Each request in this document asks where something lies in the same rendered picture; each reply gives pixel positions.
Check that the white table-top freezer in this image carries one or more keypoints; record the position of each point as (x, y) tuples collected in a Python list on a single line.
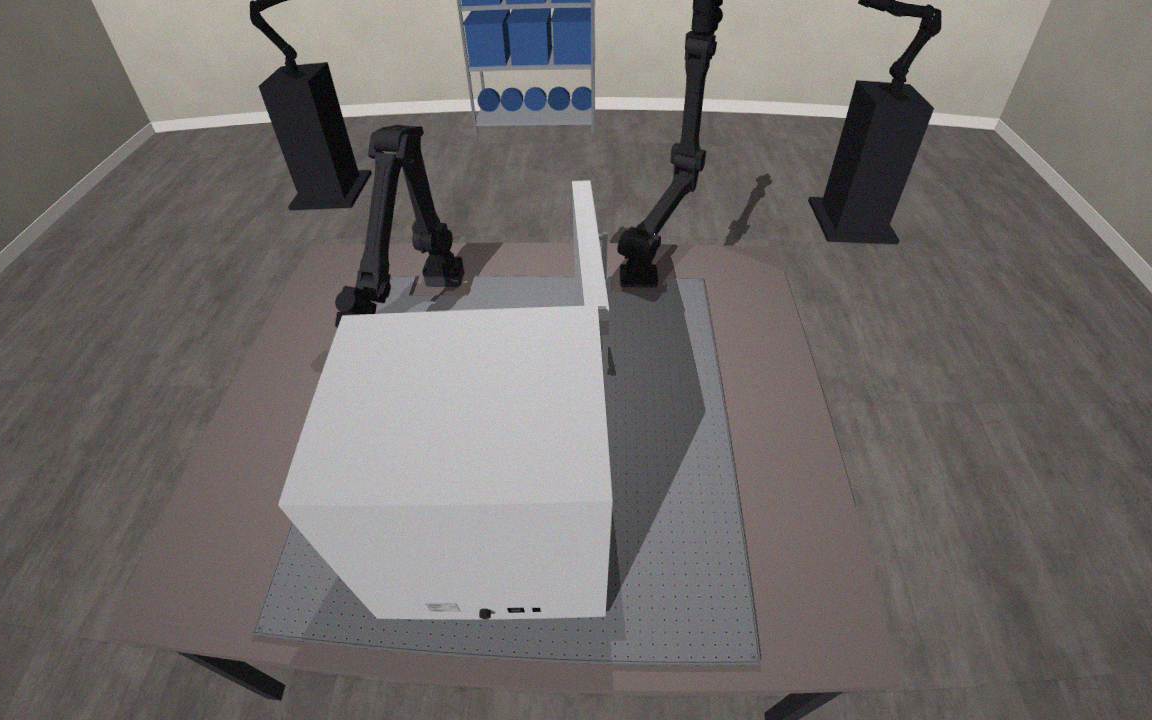
[(453, 462)]

